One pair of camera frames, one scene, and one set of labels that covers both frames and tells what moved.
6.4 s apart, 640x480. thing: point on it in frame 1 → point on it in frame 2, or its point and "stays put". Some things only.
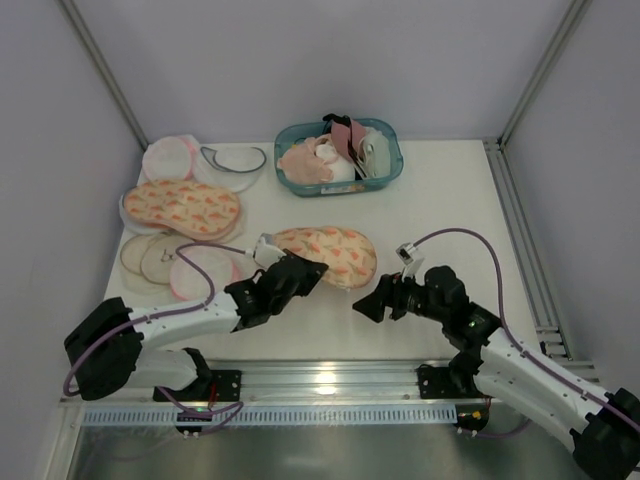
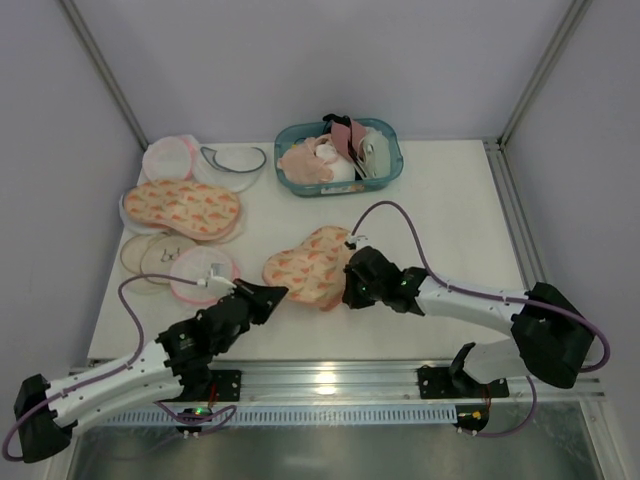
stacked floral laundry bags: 193,209 stays put
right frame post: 575,10 stays put
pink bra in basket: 300,164 stays put
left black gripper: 292,272 → 248,302
